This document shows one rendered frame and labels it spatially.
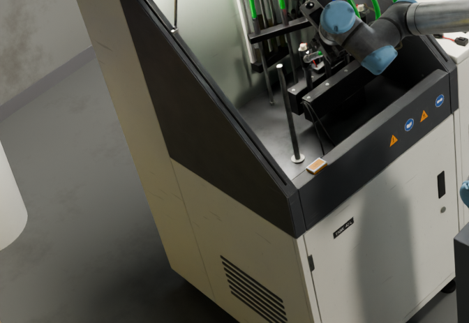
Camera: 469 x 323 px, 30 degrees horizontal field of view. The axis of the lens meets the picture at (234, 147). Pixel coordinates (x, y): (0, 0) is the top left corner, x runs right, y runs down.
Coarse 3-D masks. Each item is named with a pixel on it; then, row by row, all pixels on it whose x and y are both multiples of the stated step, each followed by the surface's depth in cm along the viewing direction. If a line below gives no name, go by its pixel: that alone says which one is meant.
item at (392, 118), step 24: (432, 72) 257; (408, 96) 251; (432, 96) 255; (384, 120) 245; (432, 120) 260; (360, 144) 240; (384, 144) 248; (408, 144) 256; (336, 168) 237; (360, 168) 245; (384, 168) 253; (312, 192) 234; (336, 192) 242; (312, 216) 239
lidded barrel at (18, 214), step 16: (0, 144) 366; (0, 160) 364; (0, 176) 364; (0, 192) 366; (16, 192) 379; (0, 208) 368; (16, 208) 378; (0, 224) 371; (16, 224) 380; (0, 240) 375
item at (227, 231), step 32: (192, 192) 278; (192, 224) 294; (224, 224) 272; (256, 224) 253; (224, 256) 288; (256, 256) 266; (288, 256) 248; (224, 288) 305; (256, 288) 280; (288, 288) 261; (448, 288) 313; (256, 320) 298; (288, 320) 275
